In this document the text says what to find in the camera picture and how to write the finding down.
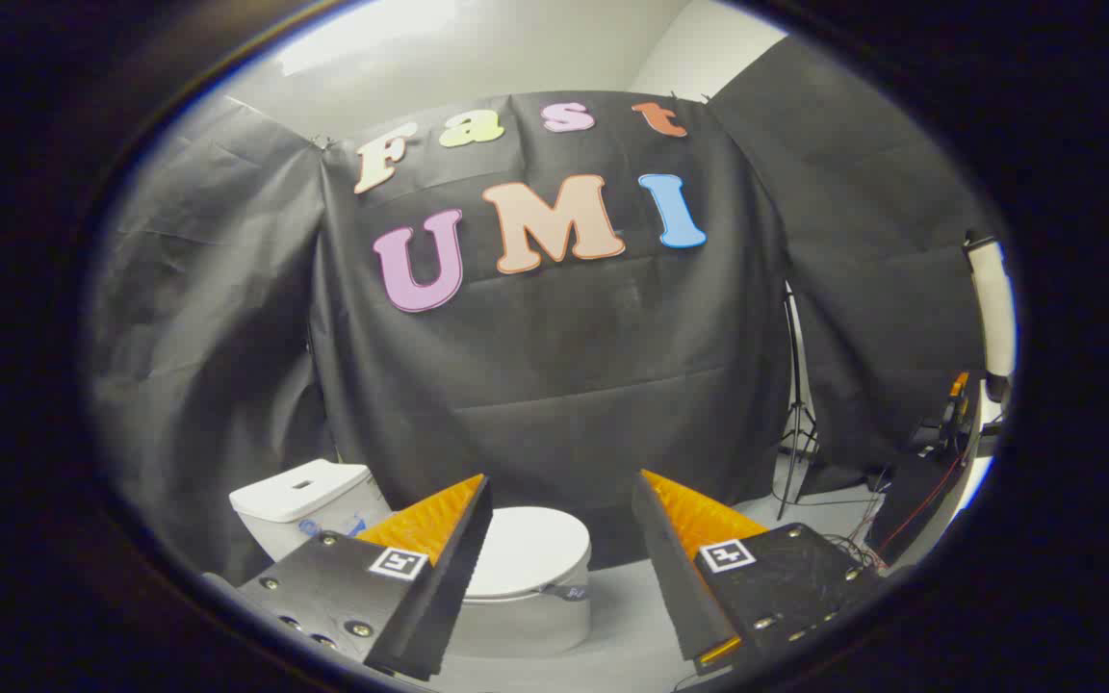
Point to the orange black device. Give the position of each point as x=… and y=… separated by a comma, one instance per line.
x=959, y=399

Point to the white toilet body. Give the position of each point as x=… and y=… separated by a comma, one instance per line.
x=304, y=500

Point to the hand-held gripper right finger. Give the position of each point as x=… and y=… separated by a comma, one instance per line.
x=680, y=577

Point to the black backdrop cloth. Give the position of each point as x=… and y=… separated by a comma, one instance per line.
x=564, y=385

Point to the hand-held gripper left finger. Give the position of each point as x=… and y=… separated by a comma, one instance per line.
x=449, y=597

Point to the plain black cloth panel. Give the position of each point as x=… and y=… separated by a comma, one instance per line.
x=208, y=337
x=853, y=241

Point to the black tripod light stand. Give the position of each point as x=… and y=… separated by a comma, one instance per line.
x=795, y=385

